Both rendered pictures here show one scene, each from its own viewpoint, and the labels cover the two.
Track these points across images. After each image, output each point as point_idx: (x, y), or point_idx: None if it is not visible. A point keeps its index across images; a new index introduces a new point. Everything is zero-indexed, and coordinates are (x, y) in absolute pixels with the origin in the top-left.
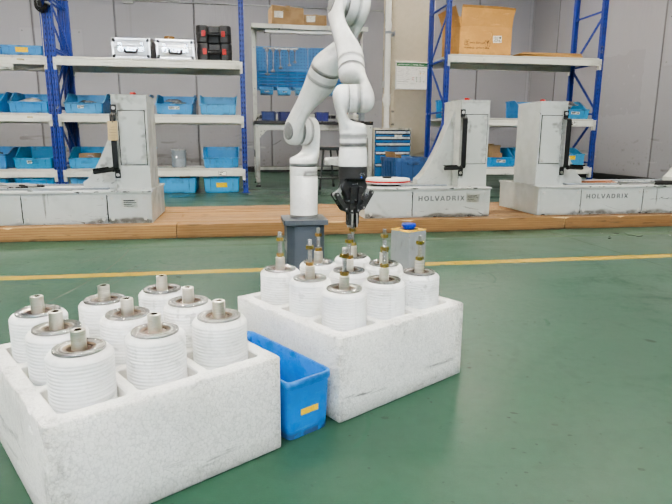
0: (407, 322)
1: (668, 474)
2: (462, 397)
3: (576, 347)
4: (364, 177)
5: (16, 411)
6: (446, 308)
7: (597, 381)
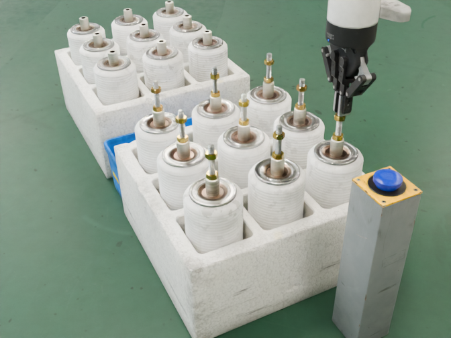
0: (145, 202)
1: None
2: (128, 320)
3: None
4: (333, 43)
5: None
6: (174, 245)
7: None
